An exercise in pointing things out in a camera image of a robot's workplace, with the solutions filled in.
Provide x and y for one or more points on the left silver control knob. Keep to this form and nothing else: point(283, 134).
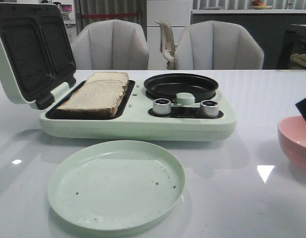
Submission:
point(161, 106)

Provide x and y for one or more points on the beige office chair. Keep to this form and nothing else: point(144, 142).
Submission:
point(167, 44)

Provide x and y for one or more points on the dark counter with white top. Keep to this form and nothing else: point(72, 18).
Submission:
point(279, 32)

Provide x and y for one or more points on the pink bowl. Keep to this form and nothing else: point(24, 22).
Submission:
point(292, 139)

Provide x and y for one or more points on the grey upholstered chair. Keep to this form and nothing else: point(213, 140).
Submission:
point(111, 44)
point(217, 45)

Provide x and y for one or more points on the right grey upholstered chair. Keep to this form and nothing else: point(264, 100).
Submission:
point(217, 45)

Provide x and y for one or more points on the silver control knob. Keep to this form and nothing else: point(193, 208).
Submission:
point(209, 108)
point(161, 106)

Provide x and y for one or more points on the bread slice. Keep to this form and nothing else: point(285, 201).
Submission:
point(97, 99)
point(123, 77)

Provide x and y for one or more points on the white cabinet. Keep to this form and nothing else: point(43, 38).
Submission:
point(177, 13)

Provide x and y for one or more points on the fruit bowl on counter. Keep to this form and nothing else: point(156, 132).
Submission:
point(258, 5)

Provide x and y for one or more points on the black round frying pan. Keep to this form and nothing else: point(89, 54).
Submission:
point(168, 85)

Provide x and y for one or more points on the right silver control knob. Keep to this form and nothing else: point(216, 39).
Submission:
point(209, 108)

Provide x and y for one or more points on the mint green breakfast maker base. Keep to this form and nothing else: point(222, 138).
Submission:
point(136, 120)

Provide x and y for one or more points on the mint green round plate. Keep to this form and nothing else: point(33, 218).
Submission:
point(117, 186)

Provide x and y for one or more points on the left grey upholstered chair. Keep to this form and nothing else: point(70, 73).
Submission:
point(111, 44)

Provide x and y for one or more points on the mint green sandwich maker lid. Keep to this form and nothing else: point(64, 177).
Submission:
point(36, 58)

